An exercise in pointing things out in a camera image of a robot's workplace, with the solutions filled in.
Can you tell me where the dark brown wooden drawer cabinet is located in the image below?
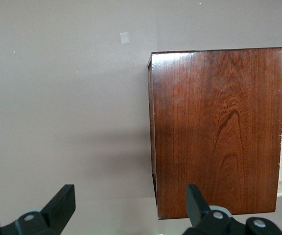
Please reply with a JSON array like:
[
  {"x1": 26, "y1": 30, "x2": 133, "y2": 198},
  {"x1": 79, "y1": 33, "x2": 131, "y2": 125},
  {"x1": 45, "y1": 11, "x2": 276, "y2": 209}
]
[{"x1": 147, "y1": 47, "x2": 282, "y2": 220}]

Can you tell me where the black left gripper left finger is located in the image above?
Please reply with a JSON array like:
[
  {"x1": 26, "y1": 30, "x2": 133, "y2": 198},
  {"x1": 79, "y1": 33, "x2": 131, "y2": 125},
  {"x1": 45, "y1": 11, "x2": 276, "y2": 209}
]
[{"x1": 15, "y1": 184, "x2": 76, "y2": 235}]

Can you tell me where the small grey tape patch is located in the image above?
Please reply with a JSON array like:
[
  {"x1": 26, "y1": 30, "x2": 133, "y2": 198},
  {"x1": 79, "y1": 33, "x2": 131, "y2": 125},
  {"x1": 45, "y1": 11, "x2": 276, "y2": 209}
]
[{"x1": 120, "y1": 31, "x2": 130, "y2": 45}]

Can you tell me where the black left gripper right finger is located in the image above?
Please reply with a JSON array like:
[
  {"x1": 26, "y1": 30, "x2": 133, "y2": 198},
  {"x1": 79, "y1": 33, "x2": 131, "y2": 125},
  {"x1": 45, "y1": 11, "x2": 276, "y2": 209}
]
[{"x1": 180, "y1": 184, "x2": 232, "y2": 235}]

